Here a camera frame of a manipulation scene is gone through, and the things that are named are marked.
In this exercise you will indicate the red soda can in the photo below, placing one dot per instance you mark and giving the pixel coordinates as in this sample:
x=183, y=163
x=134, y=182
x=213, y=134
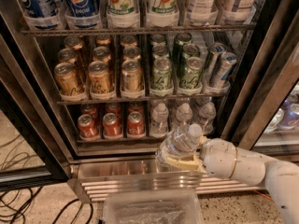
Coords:
x=112, y=127
x=135, y=125
x=88, y=129

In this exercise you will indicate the orange LaCroix can front left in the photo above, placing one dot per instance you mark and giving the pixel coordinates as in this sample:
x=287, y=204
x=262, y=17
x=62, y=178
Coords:
x=67, y=77

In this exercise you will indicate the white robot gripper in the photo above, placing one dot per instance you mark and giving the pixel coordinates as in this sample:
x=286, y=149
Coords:
x=219, y=157

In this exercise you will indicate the clear water bottle right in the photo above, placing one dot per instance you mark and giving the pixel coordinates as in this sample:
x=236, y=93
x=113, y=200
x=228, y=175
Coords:
x=205, y=117

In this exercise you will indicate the Pepsi bottle left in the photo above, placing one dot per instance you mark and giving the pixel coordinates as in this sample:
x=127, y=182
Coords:
x=40, y=8

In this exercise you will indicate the steel fridge base grille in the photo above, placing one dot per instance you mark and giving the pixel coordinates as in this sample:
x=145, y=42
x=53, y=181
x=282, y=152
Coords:
x=93, y=180

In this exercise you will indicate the silver blue slim can rear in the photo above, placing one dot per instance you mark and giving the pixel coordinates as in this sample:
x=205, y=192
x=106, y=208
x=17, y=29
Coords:
x=213, y=54

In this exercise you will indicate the clear plastic bin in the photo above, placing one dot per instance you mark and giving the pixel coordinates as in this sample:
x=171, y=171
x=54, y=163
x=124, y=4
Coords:
x=171, y=206

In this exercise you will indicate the glass fridge door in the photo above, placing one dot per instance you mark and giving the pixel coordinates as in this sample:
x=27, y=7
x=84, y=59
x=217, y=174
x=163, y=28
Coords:
x=268, y=73
x=27, y=118

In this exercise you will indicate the green lacroix can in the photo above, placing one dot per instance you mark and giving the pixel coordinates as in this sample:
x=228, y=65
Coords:
x=161, y=74
x=191, y=73

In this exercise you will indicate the clear water bottle left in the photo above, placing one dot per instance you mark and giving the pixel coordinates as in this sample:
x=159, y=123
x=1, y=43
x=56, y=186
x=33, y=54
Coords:
x=159, y=121

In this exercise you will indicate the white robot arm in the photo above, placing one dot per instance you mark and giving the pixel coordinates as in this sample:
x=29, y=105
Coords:
x=282, y=183

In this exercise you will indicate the red soda can front right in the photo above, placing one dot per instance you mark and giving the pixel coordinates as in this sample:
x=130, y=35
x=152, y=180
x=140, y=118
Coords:
x=135, y=125

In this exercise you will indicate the green LaCroix can front left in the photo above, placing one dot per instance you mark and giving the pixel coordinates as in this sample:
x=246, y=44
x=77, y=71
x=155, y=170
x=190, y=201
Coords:
x=161, y=74

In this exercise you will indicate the glass fridge door right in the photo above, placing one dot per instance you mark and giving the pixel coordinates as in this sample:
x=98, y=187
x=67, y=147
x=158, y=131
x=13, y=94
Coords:
x=268, y=73

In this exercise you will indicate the orange LaCroix can front middle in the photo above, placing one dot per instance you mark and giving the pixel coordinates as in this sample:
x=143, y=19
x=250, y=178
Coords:
x=99, y=75

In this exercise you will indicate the clear plastic water bottle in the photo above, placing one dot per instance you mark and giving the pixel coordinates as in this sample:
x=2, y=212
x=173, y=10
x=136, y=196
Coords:
x=182, y=141

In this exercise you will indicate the green LaCroix can front right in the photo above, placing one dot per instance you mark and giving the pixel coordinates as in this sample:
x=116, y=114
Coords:
x=191, y=73

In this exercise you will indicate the clear water bottle middle rear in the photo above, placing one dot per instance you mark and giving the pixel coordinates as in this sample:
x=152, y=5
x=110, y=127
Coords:
x=182, y=115

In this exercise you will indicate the purple can behind glass door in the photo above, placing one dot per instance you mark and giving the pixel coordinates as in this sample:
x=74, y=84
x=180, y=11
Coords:
x=290, y=118

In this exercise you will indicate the silver blue slim can front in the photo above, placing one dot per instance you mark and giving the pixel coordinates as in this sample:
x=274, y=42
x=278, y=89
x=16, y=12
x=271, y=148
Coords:
x=223, y=70

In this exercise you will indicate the red soda can front middle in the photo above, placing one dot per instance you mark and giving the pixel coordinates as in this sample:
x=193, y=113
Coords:
x=112, y=127

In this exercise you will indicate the orange lacroix can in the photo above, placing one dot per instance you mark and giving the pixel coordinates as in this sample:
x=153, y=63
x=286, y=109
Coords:
x=99, y=75
x=67, y=77

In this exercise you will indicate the red soda can front left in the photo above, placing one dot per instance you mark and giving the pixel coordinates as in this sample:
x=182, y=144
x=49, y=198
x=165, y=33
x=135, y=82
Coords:
x=88, y=129

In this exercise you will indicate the silver blue slim can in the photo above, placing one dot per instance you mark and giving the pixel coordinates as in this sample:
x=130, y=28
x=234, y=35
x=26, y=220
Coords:
x=213, y=54
x=223, y=70

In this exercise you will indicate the glass fridge door left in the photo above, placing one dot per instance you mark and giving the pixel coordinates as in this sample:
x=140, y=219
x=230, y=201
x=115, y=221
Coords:
x=27, y=118

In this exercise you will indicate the tan LaCroix can front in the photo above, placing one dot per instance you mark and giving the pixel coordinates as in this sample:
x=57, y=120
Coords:
x=131, y=74

